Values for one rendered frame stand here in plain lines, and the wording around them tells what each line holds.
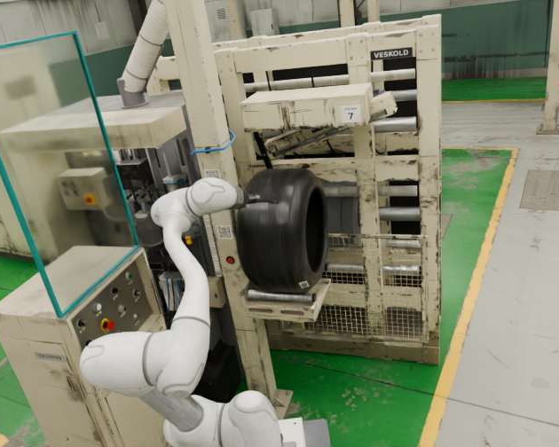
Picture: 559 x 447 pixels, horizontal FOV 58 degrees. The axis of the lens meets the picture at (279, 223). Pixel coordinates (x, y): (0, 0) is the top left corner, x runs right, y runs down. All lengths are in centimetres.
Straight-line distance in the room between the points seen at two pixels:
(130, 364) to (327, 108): 150
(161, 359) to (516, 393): 241
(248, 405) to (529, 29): 1007
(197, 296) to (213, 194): 34
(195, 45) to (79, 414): 162
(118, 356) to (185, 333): 17
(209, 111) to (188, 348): 126
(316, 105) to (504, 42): 901
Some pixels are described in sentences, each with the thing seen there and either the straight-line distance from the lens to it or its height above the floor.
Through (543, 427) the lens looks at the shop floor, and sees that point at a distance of 316.
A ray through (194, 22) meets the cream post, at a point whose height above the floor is 218.
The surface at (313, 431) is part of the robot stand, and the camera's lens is 217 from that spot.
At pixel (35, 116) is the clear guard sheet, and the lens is 197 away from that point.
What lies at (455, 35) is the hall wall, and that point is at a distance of 1130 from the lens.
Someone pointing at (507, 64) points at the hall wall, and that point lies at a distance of 1126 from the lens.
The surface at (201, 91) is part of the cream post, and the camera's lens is 225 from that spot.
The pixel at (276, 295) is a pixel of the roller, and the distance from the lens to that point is 247.
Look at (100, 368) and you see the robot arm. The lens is 134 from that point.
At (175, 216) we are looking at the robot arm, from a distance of 162.
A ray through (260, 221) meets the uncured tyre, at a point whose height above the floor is 136.
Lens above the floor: 227
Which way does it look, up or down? 25 degrees down
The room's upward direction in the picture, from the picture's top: 9 degrees counter-clockwise
